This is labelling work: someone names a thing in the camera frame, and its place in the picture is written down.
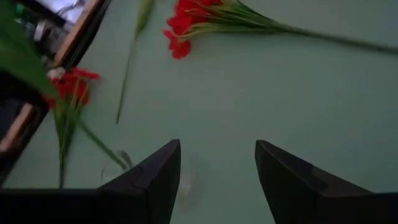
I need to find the green leafy flower stem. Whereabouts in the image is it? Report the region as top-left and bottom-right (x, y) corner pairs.
(115, 0), (155, 125)

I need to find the yellow artificial tulip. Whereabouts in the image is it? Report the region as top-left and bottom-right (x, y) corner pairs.
(0, 0), (58, 99)

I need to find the bright red artificial flower bunch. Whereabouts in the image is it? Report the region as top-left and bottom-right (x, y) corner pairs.
(162, 0), (398, 60)

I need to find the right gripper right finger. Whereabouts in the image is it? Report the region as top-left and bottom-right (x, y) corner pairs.
(254, 139), (384, 224)

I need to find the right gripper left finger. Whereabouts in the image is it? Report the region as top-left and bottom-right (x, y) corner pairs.
(98, 138), (182, 224)

